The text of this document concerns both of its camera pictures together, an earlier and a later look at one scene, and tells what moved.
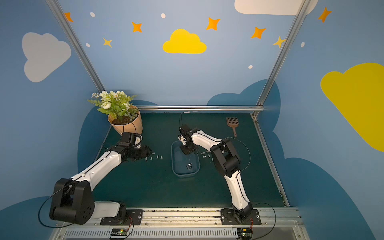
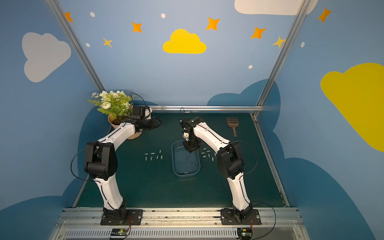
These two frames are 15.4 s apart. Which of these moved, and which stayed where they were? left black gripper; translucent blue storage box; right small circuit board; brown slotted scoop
Moved: left black gripper
Stayed: translucent blue storage box; right small circuit board; brown slotted scoop
